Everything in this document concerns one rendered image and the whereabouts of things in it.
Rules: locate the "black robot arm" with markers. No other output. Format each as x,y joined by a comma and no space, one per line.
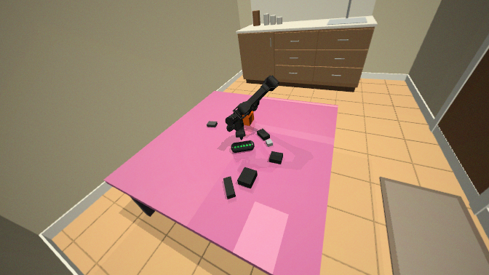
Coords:
245,108

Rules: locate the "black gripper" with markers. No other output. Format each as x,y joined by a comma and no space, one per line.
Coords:
240,131

